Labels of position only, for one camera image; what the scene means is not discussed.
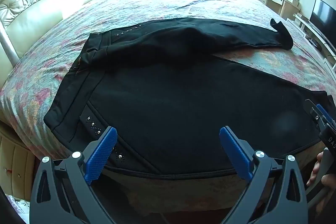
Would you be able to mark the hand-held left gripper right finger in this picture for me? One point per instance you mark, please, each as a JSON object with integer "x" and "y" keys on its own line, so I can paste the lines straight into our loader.
{"x": 236, "y": 153}

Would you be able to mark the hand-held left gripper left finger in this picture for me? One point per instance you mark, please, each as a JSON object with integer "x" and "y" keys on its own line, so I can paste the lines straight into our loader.
{"x": 103, "y": 153}

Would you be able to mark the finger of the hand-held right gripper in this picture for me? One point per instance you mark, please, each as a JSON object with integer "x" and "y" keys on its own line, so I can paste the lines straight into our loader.
{"x": 322, "y": 112}

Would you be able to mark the black pants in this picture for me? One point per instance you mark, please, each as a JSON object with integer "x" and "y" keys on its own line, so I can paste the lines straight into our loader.
{"x": 168, "y": 98}

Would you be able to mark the person's right hand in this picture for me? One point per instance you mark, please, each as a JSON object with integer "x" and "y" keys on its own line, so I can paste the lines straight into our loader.
{"x": 316, "y": 169}

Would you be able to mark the white television stand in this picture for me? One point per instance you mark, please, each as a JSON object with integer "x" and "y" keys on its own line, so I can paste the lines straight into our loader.
{"x": 307, "y": 27}

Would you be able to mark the cream padded bed base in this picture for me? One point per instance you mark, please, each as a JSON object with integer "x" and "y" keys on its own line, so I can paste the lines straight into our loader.
{"x": 15, "y": 161}

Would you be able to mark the black television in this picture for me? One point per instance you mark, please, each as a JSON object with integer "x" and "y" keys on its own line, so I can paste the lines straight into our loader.
{"x": 324, "y": 19}

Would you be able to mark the cream tufted headboard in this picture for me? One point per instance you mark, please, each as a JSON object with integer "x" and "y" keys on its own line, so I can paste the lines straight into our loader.
{"x": 39, "y": 3}

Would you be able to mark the floral bedspread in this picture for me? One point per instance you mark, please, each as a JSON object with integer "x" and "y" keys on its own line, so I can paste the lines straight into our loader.
{"x": 170, "y": 2}

